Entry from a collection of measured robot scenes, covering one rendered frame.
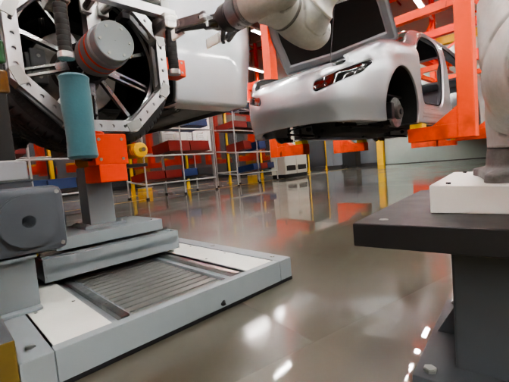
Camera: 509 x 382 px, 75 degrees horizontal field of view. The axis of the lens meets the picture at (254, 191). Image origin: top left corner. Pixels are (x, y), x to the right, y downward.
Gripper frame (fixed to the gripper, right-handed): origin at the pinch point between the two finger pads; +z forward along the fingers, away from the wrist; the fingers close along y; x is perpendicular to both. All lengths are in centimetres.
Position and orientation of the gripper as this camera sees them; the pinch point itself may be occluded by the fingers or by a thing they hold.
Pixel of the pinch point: (192, 39)
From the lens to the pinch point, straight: 118.1
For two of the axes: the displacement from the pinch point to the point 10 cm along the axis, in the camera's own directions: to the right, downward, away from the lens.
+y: 7.1, -1.1, 6.9
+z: -7.0, 0.1, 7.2
